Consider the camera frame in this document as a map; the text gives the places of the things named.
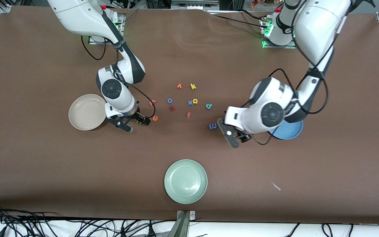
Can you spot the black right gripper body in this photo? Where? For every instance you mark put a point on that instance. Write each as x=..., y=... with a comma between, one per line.
x=139, y=117

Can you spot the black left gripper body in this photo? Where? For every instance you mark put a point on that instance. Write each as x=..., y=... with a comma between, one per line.
x=246, y=137

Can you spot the orange foam letter e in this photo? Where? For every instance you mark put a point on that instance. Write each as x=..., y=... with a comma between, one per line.
x=155, y=118

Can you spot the pink foam letter w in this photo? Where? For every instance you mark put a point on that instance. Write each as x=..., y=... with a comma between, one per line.
x=152, y=103

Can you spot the blue foam letter m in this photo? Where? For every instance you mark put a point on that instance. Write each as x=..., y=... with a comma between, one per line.
x=213, y=126

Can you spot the teal foam letter p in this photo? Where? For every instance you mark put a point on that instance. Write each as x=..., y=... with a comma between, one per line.
x=209, y=106

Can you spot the yellow foam letter a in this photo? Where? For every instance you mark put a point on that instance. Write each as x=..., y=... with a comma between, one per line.
x=196, y=102

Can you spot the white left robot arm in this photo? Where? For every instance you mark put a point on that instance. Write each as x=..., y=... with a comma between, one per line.
x=317, y=26

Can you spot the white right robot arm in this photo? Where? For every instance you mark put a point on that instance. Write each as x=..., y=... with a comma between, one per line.
x=77, y=16

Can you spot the maroon foam letter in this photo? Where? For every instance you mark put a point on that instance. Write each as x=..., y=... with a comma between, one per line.
x=172, y=108

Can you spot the blue round plate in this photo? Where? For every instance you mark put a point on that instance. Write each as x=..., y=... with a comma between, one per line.
x=290, y=131

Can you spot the brown paper table cover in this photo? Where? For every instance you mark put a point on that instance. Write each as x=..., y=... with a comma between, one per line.
x=189, y=148

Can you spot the beige round plate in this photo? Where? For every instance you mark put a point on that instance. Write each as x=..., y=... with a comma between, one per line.
x=86, y=112

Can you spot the yellow foam letter k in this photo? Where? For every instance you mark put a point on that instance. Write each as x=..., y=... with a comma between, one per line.
x=192, y=86

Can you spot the small white paper scrap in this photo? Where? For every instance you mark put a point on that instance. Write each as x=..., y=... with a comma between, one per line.
x=276, y=186

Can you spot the pale green round plate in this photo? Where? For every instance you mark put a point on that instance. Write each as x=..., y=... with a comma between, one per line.
x=186, y=181

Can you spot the orange dried plant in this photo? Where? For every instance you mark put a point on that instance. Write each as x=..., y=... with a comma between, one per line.
x=254, y=4

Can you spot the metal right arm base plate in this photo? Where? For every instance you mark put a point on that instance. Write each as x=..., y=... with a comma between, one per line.
x=121, y=31

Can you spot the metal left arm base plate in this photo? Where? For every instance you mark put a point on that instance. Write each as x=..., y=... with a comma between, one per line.
x=290, y=46

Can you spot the grey metal table bracket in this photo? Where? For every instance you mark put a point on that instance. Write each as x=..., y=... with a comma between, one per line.
x=184, y=223

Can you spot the grey metal frame piece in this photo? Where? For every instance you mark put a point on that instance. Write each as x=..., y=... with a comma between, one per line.
x=194, y=4

